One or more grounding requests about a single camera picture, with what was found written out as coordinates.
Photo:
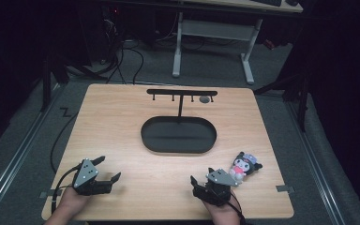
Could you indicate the metal floor rail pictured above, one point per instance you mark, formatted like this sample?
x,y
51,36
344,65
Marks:
x,y
12,162
317,162

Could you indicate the black hook rack with tray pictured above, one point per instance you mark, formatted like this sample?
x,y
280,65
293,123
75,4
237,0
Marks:
x,y
178,135

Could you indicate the black keyboard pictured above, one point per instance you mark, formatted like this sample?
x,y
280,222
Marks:
x,y
267,2

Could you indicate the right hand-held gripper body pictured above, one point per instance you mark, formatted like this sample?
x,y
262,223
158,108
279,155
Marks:
x,y
217,184

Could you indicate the black computer mouse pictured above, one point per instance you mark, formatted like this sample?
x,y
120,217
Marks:
x,y
292,2

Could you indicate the black metal stand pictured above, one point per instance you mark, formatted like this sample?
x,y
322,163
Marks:
x,y
54,78
293,93

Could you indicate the person's left hand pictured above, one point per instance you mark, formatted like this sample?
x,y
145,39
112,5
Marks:
x,y
72,201

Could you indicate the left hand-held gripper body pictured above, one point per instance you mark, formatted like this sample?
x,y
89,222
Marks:
x,y
86,175

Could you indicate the person's right hand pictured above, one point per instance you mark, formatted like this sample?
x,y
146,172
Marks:
x,y
220,210

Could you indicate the grey round table grommet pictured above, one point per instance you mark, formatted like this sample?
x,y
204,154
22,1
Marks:
x,y
204,99

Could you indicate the white frame desk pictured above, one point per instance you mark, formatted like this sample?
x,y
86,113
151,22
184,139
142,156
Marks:
x,y
215,29

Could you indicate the grey tape strip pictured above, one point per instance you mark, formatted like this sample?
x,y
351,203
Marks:
x,y
285,188
47,193

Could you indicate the black and pink plush toy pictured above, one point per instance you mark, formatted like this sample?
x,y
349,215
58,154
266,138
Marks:
x,y
243,166

